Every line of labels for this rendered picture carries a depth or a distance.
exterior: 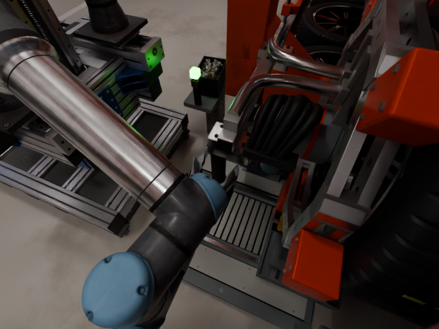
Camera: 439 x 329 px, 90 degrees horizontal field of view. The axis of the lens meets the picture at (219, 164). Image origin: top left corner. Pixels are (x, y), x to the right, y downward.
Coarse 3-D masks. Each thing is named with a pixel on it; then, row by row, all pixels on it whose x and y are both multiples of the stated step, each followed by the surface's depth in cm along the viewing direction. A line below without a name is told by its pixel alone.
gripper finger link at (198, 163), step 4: (200, 156) 53; (204, 156) 53; (196, 160) 49; (200, 160) 53; (204, 160) 54; (196, 164) 50; (200, 164) 52; (192, 168) 51; (196, 168) 50; (200, 168) 51; (192, 172) 51; (196, 172) 50; (200, 172) 51
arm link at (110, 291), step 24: (144, 240) 28; (168, 240) 28; (96, 264) 25; (120, 264) 25; (144, 264) 25; (168, 264) 27; (96, 288) 23; (120, 288) 23; (144, 288) 24; (168, 288) 29; (96, 312) 22; (120, 312) 22; (144, 312) 25
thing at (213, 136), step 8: (216, 128) 44; (208, 136) 42; (216, 136) 42; (240, 136) 42; (248, 136) 42; (208, 144) 44; (216, 144) 43; (240, 144) 41; (208, 152) 46; (216, 152) 45; (224, 152) 44; (232, 152) 43; (240, 152) 42; (232, 160) 45; (240, 160) 44; (248, 160) 43
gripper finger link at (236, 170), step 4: (236, 168) 51; (232, 172) 46; (236, 172) 51; (228, 176) 46; (232, 176) 48; (236, 176) 50; (228, 180) 47; (232, 180) 49; (220, 184) 49; (224, 184) 47; (228, 184) 48; (232, 184) 49; (224, 188) 48; (228, 188) 48
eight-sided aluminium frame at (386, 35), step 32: (384, 0) 37; (416, 0) 36; (384, 32) 31; (416, 32) 31; (384, 64) 28; (352, 128) 30; (352, 160) 30; (384, 160) 29; (288, 192) 75; (320, 192) 34; (352, 192) 33; (288, 224) 55; (320, 224) 36; (352, 224) 32
